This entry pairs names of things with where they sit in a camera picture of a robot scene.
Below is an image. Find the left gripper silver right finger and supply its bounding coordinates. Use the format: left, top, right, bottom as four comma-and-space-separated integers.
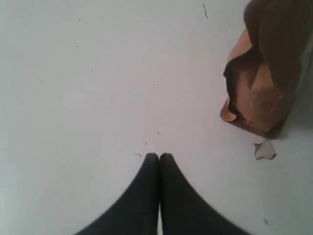
159, 153, 245, 235

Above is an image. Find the brown pouch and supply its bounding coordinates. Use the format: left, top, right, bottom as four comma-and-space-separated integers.
220, 0, 313, 139

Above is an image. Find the small torn paper scrap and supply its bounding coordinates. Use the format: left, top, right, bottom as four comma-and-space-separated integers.
254, 140, 277, 160

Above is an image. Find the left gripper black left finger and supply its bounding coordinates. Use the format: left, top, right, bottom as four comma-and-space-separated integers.
77, 153, 159, 235

